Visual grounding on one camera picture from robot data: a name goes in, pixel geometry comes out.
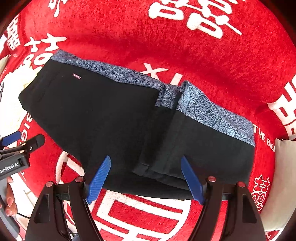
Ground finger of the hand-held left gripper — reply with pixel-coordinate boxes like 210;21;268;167
20;134;45;153
0;131;22;147

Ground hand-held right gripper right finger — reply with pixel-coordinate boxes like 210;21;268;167
180;156;266;241

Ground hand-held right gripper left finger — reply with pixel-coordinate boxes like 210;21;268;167
25;155;111;241

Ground black pants with blue stripe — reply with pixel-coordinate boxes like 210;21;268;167
18;49;256;200

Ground person's left hand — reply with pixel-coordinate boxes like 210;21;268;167
6;176;18;217

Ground cream cloth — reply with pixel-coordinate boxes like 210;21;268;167
0;56;41;130

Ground pale green pillow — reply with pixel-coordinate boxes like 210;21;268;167
260;138;296;232

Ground red printed blanket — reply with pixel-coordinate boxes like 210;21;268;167
0;0;296;241

